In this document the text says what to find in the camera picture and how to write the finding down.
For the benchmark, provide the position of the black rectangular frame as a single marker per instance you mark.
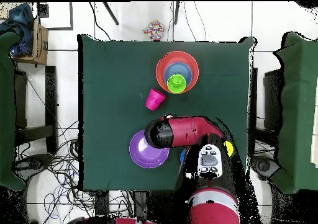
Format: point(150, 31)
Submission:
point(71, 15)

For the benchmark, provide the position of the small dark blue bowl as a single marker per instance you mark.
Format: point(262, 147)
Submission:
point(183, 155)

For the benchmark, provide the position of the pink plastic cup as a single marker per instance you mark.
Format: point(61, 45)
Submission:
point(154, 99)

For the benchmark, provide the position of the black pedestal foot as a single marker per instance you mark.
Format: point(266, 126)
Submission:
point(264, 165)
point(34, 162)

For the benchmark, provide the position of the yellow plastic cup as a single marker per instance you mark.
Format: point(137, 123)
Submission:
point(229, 148)

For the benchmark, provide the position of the small light blue bowl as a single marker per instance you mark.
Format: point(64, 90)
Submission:
point(177, 68)

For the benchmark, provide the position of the green plastic cup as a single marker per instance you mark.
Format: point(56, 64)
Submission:
point(176, 83)

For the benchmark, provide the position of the dark green tablecloth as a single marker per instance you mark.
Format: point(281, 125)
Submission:
point(111, 85)

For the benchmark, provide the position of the black stool frame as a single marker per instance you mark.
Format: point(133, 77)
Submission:
point(272, 97)
point(51, 124)

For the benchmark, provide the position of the blue cloth bundle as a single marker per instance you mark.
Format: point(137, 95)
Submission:
point(21, 18)

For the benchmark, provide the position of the black tripod leg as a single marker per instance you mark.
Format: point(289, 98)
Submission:
point(176, 13)
point(110, 13)

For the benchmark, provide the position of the purple plastic bowl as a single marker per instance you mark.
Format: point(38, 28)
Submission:
point(144, 157)

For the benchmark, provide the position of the wide orange-red bowl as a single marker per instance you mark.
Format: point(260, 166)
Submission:
point(161, 70)

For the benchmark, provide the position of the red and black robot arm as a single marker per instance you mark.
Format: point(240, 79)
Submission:
point(213, 209)

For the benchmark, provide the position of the green cloth covered table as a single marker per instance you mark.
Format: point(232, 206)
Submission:
point(298, 109)
point(7, 109)

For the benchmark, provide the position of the cardboard box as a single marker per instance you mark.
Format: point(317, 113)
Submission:
point(39, 47)

